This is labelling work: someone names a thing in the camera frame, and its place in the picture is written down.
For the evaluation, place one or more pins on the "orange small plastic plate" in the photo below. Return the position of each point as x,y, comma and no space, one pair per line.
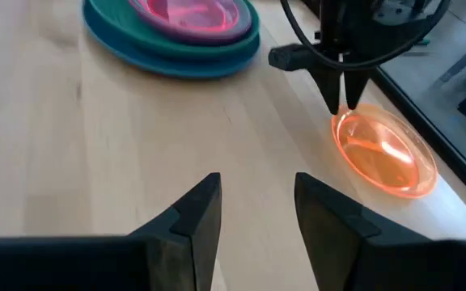
382,161

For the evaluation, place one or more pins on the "dark green large plastic plate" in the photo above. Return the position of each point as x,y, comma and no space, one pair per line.
156,44

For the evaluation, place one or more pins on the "pink small plastic plate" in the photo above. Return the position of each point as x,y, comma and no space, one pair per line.
192,16

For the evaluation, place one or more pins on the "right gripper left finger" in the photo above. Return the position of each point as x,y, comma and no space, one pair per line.
192,226

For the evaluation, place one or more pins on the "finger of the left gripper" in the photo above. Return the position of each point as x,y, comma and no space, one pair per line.
330,89
354,87

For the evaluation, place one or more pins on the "magenta large plastic plate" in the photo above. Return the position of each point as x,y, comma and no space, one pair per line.
200,37

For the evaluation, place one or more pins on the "black aluminium table frame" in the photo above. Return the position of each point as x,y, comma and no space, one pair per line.
459,169

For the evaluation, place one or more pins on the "blue large plastic plate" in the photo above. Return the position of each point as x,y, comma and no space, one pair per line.
168,68

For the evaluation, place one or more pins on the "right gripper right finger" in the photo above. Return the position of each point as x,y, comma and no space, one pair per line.
330,242

